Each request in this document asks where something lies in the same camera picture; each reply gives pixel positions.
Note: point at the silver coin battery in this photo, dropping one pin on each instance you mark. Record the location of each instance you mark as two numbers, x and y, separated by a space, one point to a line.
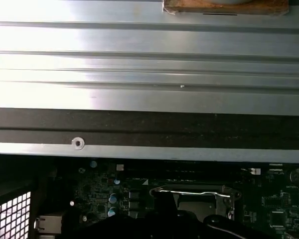
298 175

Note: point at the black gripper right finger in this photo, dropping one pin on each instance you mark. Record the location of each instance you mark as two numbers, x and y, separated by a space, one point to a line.
189 229

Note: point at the silver rear port block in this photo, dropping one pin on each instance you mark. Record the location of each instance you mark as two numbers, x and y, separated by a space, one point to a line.
49 224

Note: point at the brown square base plate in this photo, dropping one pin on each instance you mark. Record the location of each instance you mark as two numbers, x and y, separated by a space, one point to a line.
189 6

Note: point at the RAM slot black clips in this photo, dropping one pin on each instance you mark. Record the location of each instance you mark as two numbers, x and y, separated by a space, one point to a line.
189 176

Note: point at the green motherboard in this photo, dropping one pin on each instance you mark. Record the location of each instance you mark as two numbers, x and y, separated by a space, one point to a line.
259 189

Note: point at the CPU socket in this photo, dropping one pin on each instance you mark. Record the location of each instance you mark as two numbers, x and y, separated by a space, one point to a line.
236 199

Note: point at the black PC case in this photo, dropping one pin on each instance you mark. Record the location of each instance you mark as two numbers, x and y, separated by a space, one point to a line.
139 124

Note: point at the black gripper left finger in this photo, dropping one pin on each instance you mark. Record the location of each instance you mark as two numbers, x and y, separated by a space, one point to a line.
129 229

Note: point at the RAM slot white clips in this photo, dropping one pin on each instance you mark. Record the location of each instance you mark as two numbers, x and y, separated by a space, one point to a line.
119 167

